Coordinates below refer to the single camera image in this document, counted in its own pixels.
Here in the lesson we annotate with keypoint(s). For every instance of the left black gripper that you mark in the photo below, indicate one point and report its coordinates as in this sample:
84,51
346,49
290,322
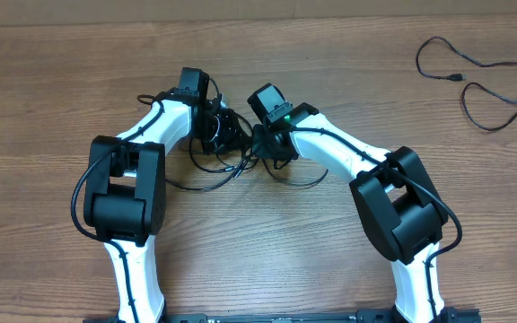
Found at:
228,139

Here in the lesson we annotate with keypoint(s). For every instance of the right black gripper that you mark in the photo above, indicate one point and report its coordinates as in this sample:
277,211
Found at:
267,146

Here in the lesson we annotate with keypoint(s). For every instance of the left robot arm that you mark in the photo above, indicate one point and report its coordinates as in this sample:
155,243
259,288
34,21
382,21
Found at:
124,186

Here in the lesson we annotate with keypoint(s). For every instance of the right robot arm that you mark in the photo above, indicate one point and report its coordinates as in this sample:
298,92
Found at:
398,206

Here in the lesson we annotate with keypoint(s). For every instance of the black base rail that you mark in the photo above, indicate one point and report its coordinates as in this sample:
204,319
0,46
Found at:
448,315

